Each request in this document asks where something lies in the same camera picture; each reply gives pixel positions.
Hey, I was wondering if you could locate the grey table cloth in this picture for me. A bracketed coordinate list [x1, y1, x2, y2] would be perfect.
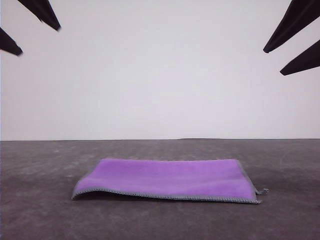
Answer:
[0, 138, 320, 240]

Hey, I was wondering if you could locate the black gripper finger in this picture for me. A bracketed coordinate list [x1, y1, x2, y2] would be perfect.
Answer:
[0, 26, 24, 57]
[262, 0, 320, 54]
[16, 0, 62, 32]
[279, 45, 320, 77]

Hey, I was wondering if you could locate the purple towel with grey hem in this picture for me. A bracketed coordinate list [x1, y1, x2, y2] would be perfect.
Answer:
[71, 157, 270, 204]

